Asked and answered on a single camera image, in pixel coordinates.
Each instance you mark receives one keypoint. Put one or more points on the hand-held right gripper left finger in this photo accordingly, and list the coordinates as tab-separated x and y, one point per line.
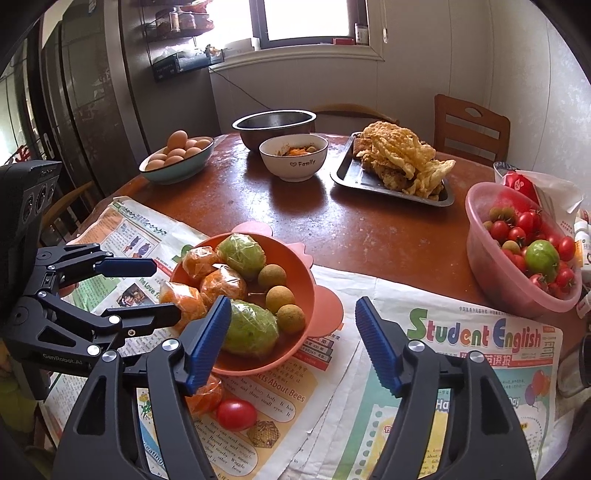
207	341

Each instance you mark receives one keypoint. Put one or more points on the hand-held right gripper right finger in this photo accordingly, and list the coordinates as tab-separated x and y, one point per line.
376	346

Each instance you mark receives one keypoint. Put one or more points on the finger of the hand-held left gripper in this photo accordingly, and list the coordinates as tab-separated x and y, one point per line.
147	318
129	266

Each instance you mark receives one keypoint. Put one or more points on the plastic-wrapped orange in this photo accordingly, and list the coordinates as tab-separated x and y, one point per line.
224	288
184	297
201	263
207	394

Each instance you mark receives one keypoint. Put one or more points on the red tomato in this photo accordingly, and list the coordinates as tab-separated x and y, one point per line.
236	414

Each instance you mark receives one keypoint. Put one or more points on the orange plate with ears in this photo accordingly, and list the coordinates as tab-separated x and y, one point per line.
286	249

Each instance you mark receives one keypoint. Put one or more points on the person's left forearm green sleeve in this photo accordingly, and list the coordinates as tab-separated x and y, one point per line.
21	415

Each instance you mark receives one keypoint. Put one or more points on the wrapped green citrus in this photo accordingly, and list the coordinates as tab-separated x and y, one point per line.
241	256
251	330

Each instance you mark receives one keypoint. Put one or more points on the light wooden chair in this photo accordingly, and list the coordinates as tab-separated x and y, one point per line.
74	203

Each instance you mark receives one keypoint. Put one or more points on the newspaper with colourful headline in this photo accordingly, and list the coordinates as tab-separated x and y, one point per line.
461	369

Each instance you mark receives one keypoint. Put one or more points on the newspaper with cartoon panda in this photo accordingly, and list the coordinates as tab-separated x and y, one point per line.
277	415

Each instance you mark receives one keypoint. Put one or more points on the teal enamel bowl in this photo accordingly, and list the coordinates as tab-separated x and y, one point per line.
180	173

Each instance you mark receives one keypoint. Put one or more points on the pile of brown eggs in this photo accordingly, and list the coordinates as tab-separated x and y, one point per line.
178	147

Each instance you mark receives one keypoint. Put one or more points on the pink plastic basin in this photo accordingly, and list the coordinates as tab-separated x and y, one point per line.
489	272

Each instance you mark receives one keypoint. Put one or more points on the dark glossy cabinet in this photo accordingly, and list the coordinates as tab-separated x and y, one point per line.
92	101

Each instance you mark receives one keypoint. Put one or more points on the metal baking tray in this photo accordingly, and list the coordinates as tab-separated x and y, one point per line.
355	180

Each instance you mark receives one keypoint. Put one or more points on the small brown longan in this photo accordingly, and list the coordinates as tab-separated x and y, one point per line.
511	247
502	213

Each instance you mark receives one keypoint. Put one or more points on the green tomato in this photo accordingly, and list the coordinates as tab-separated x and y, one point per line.
542	259

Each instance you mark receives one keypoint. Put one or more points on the pile of fried food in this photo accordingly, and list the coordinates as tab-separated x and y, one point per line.
401	157

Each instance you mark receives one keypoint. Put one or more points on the white ceramic bowl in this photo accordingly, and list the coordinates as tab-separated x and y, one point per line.
295	166

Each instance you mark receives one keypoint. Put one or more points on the heap of cherry tomatoes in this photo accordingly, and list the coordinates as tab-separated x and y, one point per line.
526	221

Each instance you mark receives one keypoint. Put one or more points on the stainless steel bowl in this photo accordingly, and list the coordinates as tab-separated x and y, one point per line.
272	124

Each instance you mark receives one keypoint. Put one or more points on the food scraps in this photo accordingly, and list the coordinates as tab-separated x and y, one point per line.
298	150

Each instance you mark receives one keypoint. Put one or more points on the wooden chair with cutout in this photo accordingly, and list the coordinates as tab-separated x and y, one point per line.
457	129

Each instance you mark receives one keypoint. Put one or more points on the white medicine bottle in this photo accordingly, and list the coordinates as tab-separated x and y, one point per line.
582	240

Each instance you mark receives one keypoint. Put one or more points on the red and white bag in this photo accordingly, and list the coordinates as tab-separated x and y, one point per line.
549	189

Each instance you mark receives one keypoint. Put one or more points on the white radiator cover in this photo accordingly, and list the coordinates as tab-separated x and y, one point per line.
277	83

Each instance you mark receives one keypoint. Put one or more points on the wooden chair with curved back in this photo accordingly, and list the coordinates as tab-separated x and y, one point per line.
355	110

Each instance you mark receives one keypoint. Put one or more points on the flat red box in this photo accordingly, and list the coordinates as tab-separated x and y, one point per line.
343	41

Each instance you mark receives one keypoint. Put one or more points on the window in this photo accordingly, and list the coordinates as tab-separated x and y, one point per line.
314	18

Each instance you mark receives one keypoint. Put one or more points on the metal wall rack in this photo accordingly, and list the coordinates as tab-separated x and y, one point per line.
184	46

